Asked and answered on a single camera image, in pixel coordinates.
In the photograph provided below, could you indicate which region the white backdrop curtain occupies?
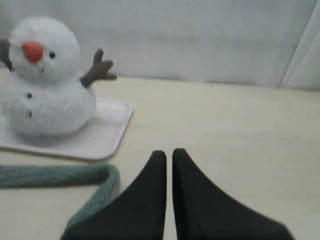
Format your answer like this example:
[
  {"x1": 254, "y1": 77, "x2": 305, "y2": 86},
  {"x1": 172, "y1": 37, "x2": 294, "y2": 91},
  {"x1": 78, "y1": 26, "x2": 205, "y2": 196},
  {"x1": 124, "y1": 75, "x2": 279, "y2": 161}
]
[{"x1": 0, "y1": 0, "x2": 320, "y2": 90}]

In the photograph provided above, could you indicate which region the green knitted scarf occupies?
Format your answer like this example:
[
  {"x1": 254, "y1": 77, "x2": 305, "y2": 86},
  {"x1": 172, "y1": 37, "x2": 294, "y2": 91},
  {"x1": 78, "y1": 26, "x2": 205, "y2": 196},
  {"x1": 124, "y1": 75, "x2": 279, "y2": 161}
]
[{"x1": 0, "y1": 164, "x2": 121, "y2": 229}]

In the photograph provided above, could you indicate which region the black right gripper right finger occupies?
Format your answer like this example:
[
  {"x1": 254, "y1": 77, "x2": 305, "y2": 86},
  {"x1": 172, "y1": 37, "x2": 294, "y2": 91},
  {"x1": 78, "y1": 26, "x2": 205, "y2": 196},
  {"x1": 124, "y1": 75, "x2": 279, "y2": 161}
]
[{"x1": 172, "y1": 148, "x2": 294, "y2": 240}]

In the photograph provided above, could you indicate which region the white rectangular tray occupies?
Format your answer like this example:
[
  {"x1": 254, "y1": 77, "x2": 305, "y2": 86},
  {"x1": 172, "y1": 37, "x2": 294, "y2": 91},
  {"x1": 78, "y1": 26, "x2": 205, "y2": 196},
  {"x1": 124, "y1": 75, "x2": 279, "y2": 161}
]
[{"x1": 0, "y1": 98, "x2": 134, "y2": 162}]

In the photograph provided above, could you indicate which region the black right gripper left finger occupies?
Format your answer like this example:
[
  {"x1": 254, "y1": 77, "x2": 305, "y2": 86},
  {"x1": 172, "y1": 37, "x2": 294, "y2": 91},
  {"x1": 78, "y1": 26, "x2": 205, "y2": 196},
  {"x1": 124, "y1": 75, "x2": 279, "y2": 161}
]
[{"x1": 62, "y1": 150, "x2": 167, "y2": 240}]

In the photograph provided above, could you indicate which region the white fluffy snowman plush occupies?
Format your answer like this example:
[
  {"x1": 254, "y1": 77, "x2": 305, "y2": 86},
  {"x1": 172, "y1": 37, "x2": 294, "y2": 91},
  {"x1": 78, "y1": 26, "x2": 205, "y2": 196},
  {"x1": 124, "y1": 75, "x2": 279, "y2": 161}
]
[{"x1": 0, "y1": 16, "x2": 117, "y2": 137}]

